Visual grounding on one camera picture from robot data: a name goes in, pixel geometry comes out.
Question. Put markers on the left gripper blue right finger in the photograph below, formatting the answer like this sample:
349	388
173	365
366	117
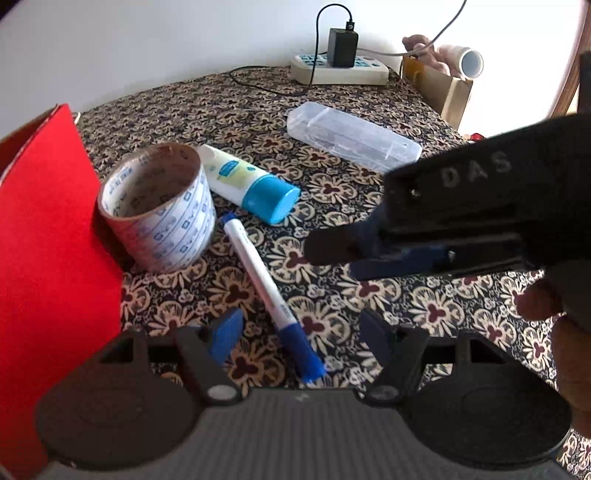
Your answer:
382	338

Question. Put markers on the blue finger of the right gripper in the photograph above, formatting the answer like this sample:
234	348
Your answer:
360	240
407	262

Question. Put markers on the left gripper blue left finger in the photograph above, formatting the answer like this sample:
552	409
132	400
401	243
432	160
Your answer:
222	334

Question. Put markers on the white blue marker pen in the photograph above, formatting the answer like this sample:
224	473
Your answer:
292	336

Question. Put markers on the white tube blue cap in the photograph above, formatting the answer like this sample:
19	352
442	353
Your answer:
248	186

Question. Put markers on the clear plastic case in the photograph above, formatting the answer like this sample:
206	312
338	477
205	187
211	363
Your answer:
351	138

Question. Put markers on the white printed tape roll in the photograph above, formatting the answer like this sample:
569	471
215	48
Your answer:
158	204

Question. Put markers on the person's right hand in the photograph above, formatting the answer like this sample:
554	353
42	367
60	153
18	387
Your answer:
561	350

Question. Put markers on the red ribbon bow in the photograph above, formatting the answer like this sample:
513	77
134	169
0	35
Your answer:
475	137

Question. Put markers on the floral patterned tablecloth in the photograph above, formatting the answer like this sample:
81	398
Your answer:
334	290

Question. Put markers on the brown paper bag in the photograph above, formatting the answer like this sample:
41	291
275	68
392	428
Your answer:
445	94

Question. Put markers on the white rolled paper tube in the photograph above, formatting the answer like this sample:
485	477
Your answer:
466	61

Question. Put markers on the pink plush toy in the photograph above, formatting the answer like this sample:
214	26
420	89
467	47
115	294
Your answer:
420	47

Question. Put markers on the red cardboard box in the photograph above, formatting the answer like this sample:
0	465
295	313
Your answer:
60	286

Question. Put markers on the white power strip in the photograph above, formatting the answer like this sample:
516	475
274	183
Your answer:
366	71

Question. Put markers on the black power adapter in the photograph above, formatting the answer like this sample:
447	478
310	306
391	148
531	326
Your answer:
342	46

